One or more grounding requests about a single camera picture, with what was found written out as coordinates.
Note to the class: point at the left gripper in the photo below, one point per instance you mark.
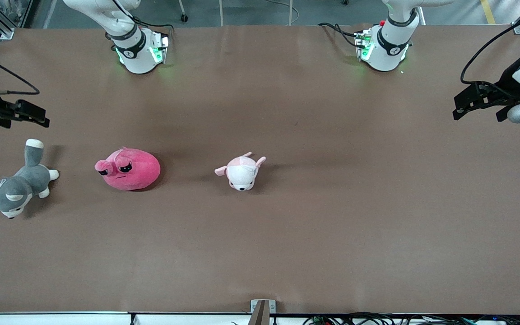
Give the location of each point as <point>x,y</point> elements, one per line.
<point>507,85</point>

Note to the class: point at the round pink plush toy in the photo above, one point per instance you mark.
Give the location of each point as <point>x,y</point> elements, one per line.
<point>133,171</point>

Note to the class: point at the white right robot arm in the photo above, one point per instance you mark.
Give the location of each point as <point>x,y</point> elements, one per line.
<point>136,49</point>

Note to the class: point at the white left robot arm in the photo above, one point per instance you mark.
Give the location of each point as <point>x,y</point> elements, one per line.
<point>384,49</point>

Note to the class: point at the grey husky plush toy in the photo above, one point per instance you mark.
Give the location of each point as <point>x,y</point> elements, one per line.
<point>16,189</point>

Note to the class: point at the chair leg with caster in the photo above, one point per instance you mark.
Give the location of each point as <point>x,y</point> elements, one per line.
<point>183,18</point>

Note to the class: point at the white metal leg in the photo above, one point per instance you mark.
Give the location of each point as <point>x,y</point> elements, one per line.
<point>290,13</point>
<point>221,13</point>

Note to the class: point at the white pink plush puppy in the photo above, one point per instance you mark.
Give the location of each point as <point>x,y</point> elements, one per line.
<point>241,174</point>

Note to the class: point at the white table edge rail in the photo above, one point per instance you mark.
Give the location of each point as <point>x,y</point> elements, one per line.
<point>61,319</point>

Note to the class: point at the metal table edge bracket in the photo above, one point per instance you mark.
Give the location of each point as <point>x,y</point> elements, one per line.
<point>260,313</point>

